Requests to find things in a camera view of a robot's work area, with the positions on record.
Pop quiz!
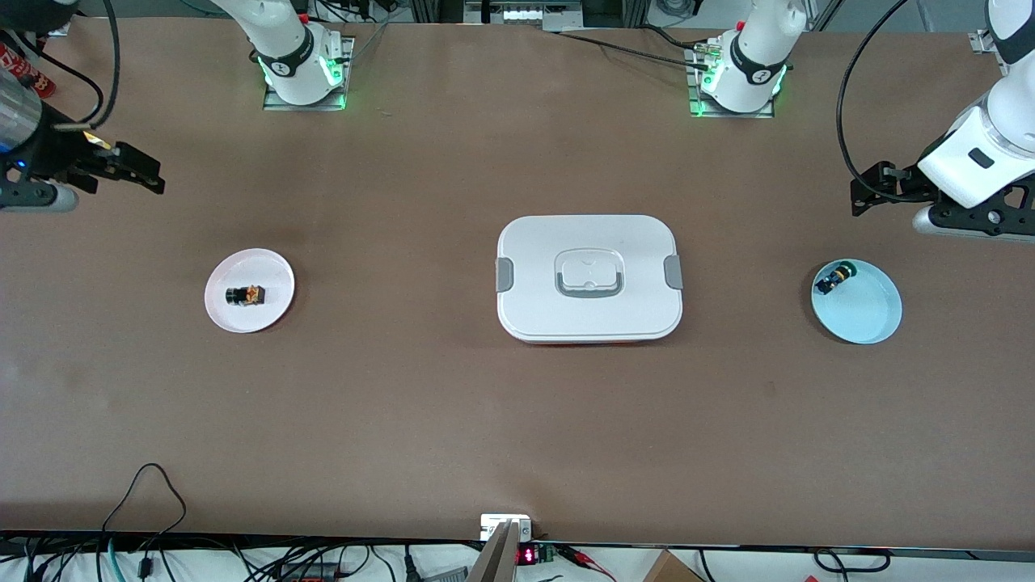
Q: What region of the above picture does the red can white print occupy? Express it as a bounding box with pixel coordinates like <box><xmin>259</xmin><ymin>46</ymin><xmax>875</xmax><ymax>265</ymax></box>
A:
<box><xmin>0</xmin><ymin>44</ymin><xmax>57</xmax><ymax>99</ymax></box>

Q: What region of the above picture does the light blue round plate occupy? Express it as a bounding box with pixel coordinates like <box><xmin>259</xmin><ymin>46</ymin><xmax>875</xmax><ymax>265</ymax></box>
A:
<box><xmin>811</xmin><ymin>259</ymin><xmax>903</xmax><ymax>345</ymax></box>

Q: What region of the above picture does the brown cardboard piece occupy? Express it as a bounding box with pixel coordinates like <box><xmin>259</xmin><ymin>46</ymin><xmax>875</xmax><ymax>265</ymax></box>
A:
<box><xmin>643</xmin><ymin>550</ymin><xmax>706</xmax><ymax>582</ymax></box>

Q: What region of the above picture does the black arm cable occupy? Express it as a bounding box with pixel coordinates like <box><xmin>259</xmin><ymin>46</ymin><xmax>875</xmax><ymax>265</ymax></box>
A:
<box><xmin>835</xmin><ymin>0</ymin><xmax>919</xmax><ymax>205</ymax></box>
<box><xmin>49</xmin><ymin>0</ymin><xmax>122</xmax><ymax>130</ymax></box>

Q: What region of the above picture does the grey box lid handle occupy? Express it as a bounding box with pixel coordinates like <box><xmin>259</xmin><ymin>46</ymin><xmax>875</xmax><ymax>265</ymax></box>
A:
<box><xmin>555</xmin><ymin>249</ymin><xmax>625</xmax><ymax>299</ymax></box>

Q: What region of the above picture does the white power strip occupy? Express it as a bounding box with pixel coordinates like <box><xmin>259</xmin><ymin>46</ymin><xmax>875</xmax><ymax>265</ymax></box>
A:
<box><xmin>501</xmin><ymin>4</ymin><xmax>560</xmax><ymax>25</ymax></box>

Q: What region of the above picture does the green push button switch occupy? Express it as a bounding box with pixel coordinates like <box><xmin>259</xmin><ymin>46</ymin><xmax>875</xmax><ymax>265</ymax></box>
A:
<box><xmin>815</xmin><ymin>264</ymin><xmax>858</xmax><ymax>296</ymax></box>

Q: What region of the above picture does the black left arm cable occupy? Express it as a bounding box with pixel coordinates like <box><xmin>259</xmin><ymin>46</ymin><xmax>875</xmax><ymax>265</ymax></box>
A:
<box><xmin>835</xmin><ymin>0</ymin><xmax>919</xmax><ymax>205</ymax></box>

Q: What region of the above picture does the black looped cable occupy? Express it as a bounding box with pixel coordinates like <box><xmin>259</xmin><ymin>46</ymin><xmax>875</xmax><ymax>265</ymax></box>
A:
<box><xmin>101</xmin><ymin>463</ymin><xmax>188</xmax><ymax>541</ymax></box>

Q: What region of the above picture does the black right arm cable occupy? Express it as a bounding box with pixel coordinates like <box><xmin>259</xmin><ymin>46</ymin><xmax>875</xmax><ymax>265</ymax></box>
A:
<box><xmin>49</xmin><ymin>0</ymin><xmax>122</xmax><ymax>130</ymax></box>

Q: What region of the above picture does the pale pink round plate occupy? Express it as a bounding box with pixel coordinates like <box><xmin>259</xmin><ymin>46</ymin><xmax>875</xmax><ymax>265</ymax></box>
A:
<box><xmin>204</xmin><ymin>248</ymin><xmax>296</xmax><ymax>334</ymax></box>

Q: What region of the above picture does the black tabletop cable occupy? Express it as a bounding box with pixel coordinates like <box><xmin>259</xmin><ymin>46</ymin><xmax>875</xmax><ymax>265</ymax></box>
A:
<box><xmin>550</xmin><ymin>28</ymin><xmax>708</xmax><ymax>70</ymax></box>

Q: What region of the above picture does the white lidded lunch box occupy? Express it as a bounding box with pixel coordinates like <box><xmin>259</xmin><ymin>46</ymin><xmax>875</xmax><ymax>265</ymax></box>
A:
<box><xmin>495</xmin><ymin>214</ymin><xmax>684</xmax><ymax>346</ymax></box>

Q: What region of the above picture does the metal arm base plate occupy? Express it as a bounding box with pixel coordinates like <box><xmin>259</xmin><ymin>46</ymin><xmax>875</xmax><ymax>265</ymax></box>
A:
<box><xmin>263</xmin><ymin>36</ymin><xmax>355</xmax><ymax>112</ymax></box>
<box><xmin>687</xmin><ymin>40</ymin><xmax>777</xmax><ymax>120</ymax></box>

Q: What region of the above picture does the black floor cable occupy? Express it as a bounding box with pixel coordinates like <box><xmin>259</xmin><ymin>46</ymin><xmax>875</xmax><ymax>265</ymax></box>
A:
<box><xmin>813</xmin><ymin>548</ymin><xmax>892</xmax><ymax>575</ymax></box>

